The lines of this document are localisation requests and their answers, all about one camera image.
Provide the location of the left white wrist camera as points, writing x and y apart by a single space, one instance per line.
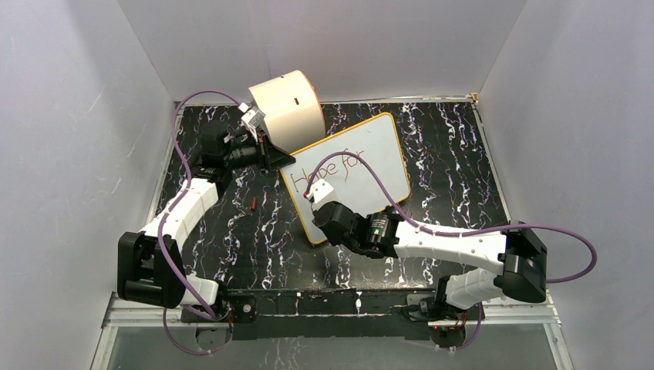
251 119

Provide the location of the beige cylindrical container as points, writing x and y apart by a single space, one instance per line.
293 115

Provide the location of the yellow framed whiteboard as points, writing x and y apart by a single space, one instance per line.
339 160

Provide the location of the aluminium frame rail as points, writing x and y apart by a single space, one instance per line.
255 305

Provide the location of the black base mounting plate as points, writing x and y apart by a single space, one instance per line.
412 314

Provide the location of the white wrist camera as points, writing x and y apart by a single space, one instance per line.
319 194
251 119

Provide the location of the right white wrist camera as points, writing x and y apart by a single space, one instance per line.
319 194

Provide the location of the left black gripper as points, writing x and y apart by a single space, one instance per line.
270 157

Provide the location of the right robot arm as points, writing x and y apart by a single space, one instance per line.
509 263

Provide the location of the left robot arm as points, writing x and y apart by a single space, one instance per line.
149 267

